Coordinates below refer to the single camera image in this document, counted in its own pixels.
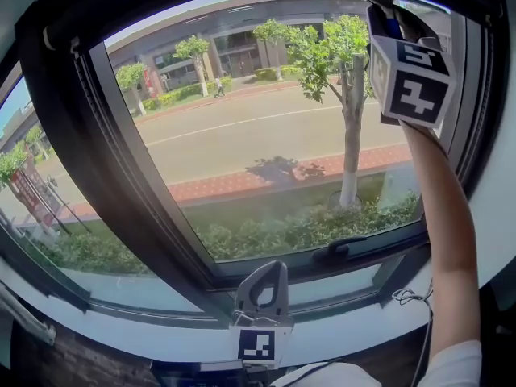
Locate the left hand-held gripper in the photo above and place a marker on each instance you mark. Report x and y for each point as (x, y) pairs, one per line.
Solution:
(258, 345)

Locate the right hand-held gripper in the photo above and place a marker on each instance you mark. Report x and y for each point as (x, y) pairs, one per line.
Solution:
(415, 91)

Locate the narrow window glass pane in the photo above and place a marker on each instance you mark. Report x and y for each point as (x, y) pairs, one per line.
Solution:
(330, 284)

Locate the hinged window glass pane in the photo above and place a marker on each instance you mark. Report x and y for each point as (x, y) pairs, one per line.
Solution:
(242, 135)

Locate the large window glass pane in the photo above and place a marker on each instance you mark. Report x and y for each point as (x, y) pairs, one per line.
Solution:
(80, 256)

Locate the person's right forearm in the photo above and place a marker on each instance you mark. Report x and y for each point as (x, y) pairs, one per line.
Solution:
(447, 236)

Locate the white window sill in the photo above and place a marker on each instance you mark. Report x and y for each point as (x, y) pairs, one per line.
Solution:
(181, 339)

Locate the black chest-mounted screen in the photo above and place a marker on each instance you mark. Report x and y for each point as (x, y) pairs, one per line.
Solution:
(193, 375)

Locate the tree with white-painted trunk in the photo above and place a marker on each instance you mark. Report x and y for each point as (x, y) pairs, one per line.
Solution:
(350, 135)

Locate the brown grey building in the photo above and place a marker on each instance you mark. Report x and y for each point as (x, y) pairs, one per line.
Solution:
(242, 34)

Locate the person's white shirt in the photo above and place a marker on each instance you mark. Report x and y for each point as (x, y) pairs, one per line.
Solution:
(451, 369)

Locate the red sign board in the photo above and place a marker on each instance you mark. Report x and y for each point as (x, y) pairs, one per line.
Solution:
(30, 192)

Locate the window with dark frame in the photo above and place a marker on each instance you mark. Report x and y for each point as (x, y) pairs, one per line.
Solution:
(121, 155)

